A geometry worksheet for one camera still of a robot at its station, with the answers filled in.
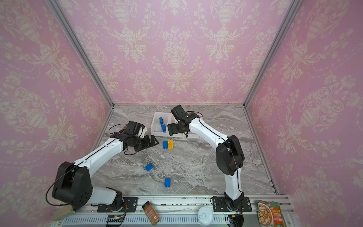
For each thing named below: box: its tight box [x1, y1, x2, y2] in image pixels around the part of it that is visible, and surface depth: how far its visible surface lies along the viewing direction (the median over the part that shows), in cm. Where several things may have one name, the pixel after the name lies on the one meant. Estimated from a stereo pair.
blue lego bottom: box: [164, 177, 171, 188], surface depth 81 cm
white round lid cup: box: [197, 205, 214, 227], surface depth 67 cm
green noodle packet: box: [255, 200, 286, 227], surface depth 72 cm
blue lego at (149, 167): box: [144, 163, 154, 172], surface depth 89 cm
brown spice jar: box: [141, 200, 161, 226], surface depth 70 cm
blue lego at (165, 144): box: [162, 140, 168, 149], surface depth 96 cm
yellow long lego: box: [167, 139, 174, 150], surface depth 97 cm
